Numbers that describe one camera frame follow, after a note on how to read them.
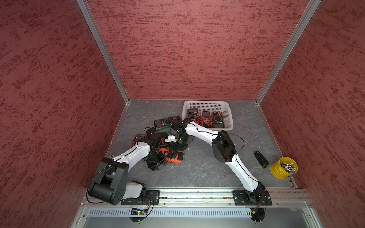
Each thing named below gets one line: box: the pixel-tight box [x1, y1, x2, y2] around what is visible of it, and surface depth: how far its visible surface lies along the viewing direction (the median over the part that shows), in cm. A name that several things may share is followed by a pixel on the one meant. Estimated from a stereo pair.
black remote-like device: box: [253, 150, 270, 169], surface depth 89 cm
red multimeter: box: [186, 108, 200, 121], surface depth 105 cm
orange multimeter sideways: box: [157, 147, 185, 164], surface depth 85 cm
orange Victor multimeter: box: [200, 110, 213, 128], surface depth 105 cm
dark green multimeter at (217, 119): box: [211, 111, 226, 129], surface depth 105 cm
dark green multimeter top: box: [153, 115, 181, 133], surface depth 105 cm
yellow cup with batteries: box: [269, 156, 298, 180], surface depth 77 cm
